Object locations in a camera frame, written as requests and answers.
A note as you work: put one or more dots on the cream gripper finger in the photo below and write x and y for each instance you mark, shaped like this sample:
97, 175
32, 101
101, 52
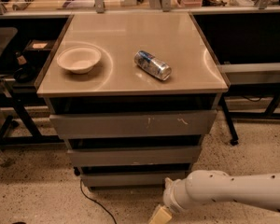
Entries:
161, 215

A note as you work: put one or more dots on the grey bottom drawer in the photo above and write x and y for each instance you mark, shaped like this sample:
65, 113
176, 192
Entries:
129, 179

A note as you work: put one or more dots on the grey drawer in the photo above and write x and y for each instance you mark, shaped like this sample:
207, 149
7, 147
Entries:
129, 179
112, 125
133, 156

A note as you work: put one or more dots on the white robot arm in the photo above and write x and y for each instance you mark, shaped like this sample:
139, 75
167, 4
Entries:
203, 187

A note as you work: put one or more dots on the grey middle drawer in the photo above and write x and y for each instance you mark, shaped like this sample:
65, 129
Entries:
133, 156

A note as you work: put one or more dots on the grey top drawer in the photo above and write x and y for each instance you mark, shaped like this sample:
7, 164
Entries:
112, 125

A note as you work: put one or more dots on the grey drawer cabinet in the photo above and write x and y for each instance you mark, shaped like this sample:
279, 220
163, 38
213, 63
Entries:
118, 85

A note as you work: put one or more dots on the silver blue drink can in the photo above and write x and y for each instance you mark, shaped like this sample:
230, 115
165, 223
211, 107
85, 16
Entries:
152, 65

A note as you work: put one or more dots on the white paper bowl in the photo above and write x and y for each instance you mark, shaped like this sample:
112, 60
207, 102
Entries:
79, 60

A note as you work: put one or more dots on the black box with label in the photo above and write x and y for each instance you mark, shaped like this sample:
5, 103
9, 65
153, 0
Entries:
39, 45

